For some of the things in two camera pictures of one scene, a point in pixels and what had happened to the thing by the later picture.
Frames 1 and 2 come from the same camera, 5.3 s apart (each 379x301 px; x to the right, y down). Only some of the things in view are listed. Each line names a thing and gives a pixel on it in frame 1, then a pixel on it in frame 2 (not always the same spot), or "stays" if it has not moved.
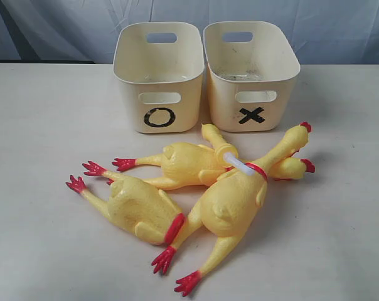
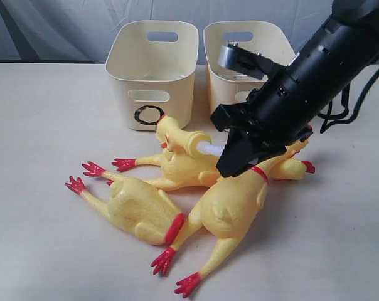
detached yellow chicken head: x=225 y=154 -> x=170 y=135
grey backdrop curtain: x=83 y=32 stays
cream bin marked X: x=251 y=71 stays
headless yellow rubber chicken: x=145 y=211 stays
